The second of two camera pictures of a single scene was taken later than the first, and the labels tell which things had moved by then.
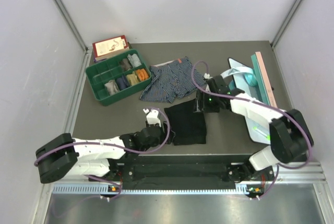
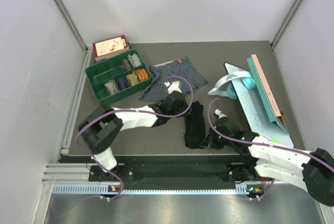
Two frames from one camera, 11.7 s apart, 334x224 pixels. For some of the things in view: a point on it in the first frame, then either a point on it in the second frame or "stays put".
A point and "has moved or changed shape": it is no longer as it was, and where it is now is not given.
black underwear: x=187 y=126 has moved or changed shape
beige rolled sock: x=111 y=87 stays put
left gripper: x=165 y=127 to x=185 y=105
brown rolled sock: x=125 y=64 stays put
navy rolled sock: x=122 y=82 stays put
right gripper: x=202 y=96 to x=210 y=142
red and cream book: x=104 y=49 stays put
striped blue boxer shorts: x=170 y=81 stays put
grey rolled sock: x=134 y=60 stays put
